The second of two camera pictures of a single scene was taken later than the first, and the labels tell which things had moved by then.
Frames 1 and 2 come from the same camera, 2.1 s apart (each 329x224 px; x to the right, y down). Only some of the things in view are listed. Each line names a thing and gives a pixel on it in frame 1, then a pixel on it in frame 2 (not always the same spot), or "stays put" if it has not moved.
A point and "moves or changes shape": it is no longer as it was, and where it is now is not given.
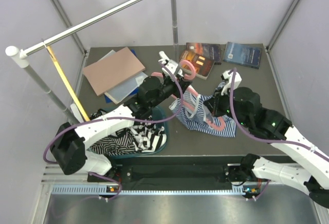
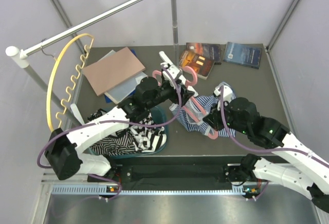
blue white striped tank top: x=190 y=108 stays put
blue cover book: x=247 y=55 stays put
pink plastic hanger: x=207 y=123 moves or changes shape
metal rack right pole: x=175 y=25 stays put
